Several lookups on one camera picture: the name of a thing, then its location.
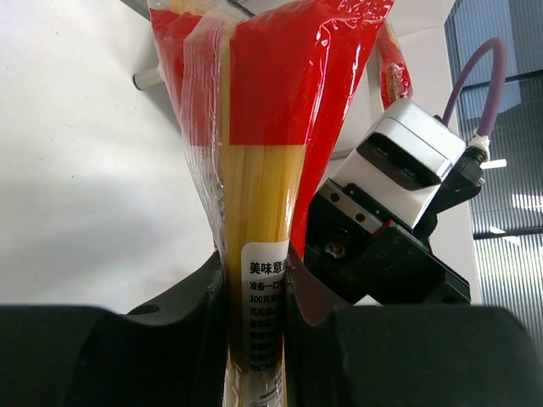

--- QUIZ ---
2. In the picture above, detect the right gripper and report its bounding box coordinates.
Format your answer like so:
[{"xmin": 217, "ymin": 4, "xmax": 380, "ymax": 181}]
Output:
[{"xmin": 284, "ymin": 179, "xmax": 542, "ymax": 406}]

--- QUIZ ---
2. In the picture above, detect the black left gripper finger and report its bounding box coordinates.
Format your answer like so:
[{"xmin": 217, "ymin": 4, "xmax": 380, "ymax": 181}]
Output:
[{"xmin": 1, "ymin": 254, "xmax": 227, "ymax": 406}]

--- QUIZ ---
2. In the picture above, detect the red spaghetti bag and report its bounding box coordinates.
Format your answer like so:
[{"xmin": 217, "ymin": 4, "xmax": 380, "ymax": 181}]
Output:
[
  {"xmin": 376, "ymin": 22, "xmax": 412, "ymax": 110},
  {"xmin": 148, "ymin": 1, "xmax": 393, "ymax": 406}
]

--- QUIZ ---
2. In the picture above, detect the white two-tier shelf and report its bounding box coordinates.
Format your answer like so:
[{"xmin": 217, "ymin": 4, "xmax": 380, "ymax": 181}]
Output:
[{"xmin": 118, "ymin": 0, "xmax": 484, "ymax": 306}]

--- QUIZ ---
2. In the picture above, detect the red spaghetti bag on shelf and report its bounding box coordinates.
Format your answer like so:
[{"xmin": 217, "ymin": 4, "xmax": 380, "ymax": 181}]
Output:
[{"xmin": 376, "ymin": 22, "xmax": 412, "ymax": 110}]

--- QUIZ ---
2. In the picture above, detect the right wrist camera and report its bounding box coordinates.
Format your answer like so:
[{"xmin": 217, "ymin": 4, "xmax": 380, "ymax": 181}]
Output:
[{"xmin": 332, "ymin": 98, "xmax": 466, "ymax": 229}]

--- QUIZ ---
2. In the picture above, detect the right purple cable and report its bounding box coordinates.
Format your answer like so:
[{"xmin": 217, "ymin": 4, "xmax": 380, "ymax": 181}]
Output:
[{"xmin": 443, "ymin": 36, "xmax": 509, "ymax": 169}]

